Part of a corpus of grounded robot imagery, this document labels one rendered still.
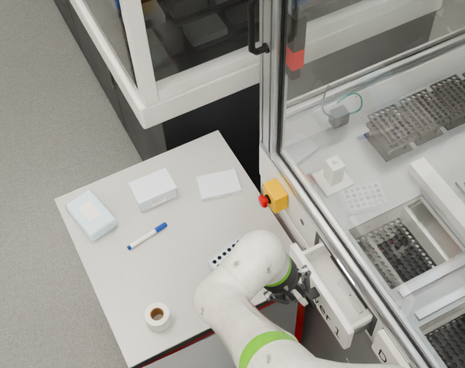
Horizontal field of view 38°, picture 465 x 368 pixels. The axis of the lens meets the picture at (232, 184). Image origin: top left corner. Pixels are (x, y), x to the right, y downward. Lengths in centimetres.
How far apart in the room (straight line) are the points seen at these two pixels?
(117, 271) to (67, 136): 144
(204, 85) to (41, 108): 145
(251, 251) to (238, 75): 98
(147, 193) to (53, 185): 117
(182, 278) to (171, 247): 11
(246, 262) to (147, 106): 91
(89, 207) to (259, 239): 82
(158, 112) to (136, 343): 75
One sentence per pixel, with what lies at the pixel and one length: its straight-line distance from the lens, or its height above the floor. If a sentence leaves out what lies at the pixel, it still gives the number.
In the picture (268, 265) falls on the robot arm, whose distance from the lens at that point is 142.
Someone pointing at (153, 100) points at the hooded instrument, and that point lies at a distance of 218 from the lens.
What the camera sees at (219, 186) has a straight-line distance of 213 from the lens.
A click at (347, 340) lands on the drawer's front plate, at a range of 179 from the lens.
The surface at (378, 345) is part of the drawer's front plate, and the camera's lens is 180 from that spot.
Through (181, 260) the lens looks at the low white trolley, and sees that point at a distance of 202.
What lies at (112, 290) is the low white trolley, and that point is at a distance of 201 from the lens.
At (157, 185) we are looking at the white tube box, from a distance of 211.
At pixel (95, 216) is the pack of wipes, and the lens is 209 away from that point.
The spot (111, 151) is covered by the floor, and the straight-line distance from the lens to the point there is 326.
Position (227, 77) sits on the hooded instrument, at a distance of 226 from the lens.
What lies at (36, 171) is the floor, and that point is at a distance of 328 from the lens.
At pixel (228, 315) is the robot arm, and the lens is 129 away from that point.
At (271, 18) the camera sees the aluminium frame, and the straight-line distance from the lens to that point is 159.
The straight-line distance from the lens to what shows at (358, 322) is 180.
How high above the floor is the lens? 253
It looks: 55 degrees down
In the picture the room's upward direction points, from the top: 3 degrees counter-clockwise
